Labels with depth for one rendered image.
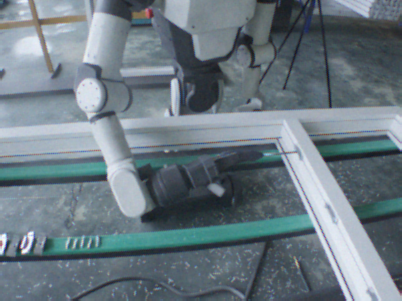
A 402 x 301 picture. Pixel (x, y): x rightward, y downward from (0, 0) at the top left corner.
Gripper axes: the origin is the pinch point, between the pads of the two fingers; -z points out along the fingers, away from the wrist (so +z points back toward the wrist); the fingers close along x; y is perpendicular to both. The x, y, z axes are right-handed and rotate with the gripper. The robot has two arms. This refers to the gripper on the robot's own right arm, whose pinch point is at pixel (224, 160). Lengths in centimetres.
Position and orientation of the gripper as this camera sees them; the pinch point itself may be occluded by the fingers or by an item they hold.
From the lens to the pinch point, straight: 66.8
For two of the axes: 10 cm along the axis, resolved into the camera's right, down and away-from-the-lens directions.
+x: 1.3, 0.4, -9.9
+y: -4.0, -9.1, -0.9
